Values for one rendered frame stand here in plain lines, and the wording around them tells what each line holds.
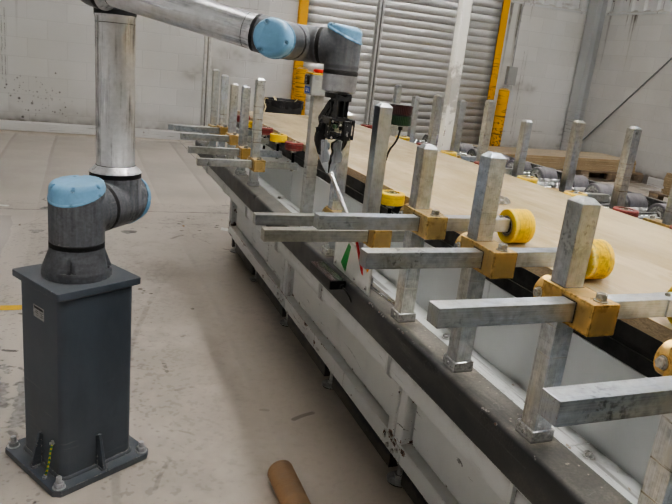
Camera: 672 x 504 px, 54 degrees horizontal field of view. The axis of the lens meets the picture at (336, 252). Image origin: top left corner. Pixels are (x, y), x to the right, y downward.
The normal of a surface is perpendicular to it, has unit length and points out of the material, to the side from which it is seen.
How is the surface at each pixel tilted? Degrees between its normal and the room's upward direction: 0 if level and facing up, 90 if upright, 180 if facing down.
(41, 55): 90
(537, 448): 0
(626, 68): 90
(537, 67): 90
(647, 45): 90
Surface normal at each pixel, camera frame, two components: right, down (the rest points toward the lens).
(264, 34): -0.22, 0.26
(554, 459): 0.11, -0.95
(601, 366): -0.93, 0.00
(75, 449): 0.77, 0.26
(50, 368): -0.63, 0.15
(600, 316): 0.35, 0.30
